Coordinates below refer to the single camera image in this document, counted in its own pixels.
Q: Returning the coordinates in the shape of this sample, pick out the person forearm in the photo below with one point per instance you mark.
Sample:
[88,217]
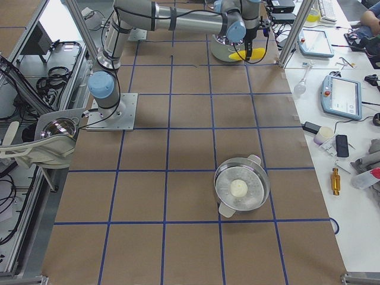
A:
[369,19]

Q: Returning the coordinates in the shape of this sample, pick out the blue teach pendant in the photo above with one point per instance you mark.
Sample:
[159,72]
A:
[315,43]
[341,97]

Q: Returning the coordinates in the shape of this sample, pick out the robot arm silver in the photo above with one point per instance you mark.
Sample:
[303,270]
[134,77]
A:
[237,21]

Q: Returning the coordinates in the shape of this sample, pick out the white steamed bun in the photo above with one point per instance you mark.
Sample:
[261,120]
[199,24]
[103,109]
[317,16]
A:
[238,188]

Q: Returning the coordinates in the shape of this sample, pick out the white keyboard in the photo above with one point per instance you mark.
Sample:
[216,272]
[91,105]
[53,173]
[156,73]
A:
[326,10]

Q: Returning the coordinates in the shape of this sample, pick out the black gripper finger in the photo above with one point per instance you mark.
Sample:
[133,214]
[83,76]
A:
[248,50]

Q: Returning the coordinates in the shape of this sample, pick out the gold brass fitting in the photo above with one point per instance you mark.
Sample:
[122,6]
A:
[335,181]

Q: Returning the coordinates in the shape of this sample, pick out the steel bowl on stand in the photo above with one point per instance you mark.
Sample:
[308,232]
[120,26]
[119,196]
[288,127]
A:
[64,126]

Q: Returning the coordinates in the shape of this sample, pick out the black phone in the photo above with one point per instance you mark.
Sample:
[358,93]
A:
[342,146]

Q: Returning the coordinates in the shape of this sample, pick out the steel steamer pot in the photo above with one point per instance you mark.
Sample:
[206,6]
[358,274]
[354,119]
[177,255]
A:
[248,169]

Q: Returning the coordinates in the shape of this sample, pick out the black power adapter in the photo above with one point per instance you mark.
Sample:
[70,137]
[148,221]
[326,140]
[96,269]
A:
[311,127]

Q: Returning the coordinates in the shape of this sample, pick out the white plastic cup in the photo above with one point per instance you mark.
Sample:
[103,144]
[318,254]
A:
[324,133]

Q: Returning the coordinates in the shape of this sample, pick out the grey mounting plate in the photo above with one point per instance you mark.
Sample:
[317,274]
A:
[119,118]

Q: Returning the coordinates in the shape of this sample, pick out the aluminium frame post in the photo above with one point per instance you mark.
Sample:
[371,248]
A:
[301,16]

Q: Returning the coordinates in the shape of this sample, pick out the yellow corn cob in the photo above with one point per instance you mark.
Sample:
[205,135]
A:
[257,53]

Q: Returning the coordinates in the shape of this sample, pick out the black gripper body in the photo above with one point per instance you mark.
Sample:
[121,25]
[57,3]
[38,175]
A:
[251,33]

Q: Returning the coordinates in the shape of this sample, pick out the pale green cooking pot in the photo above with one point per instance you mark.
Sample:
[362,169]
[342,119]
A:
[225,50]

